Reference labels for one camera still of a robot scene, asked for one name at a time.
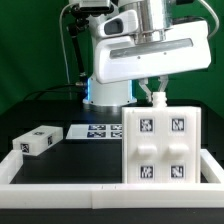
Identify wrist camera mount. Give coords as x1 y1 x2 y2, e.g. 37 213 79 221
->
97 10 139 38

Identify white marker sheet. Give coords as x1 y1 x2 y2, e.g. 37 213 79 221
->
66 124 122 140

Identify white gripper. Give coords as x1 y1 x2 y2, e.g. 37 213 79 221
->
94 20 211 100

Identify white cabinet box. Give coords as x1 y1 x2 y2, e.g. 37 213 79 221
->
122 92 201 184

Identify white cabinet door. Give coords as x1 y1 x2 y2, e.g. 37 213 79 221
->
162 107 201 183
127 110 161 183

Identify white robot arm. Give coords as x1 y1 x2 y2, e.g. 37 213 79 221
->
69 0 211 108

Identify black cable bundle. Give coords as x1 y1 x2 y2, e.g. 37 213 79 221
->
22 4 91 102

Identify white cabinet top block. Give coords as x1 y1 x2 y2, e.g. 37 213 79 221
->
12 125 63 156

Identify white U-shaped fence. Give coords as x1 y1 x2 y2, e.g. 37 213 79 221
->
0 149 224 209

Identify white cable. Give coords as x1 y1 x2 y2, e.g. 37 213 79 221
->
58 2 81 85

